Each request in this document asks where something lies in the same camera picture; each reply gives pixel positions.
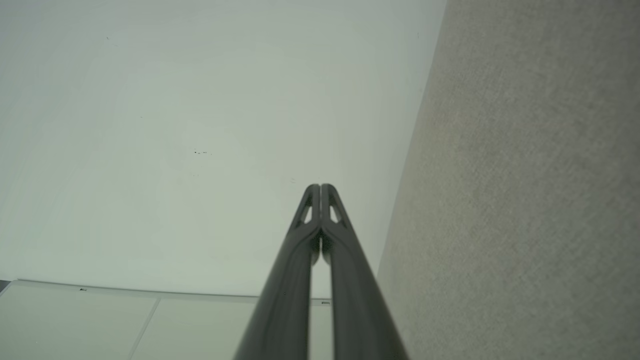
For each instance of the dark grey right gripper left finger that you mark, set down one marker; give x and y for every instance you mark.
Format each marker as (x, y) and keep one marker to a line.
(285, 300)

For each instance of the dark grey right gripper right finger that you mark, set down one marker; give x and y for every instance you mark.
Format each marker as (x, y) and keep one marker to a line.
(357, 300)

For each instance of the grey fabric sofa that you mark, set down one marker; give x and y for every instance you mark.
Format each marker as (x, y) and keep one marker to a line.
(525, 200)

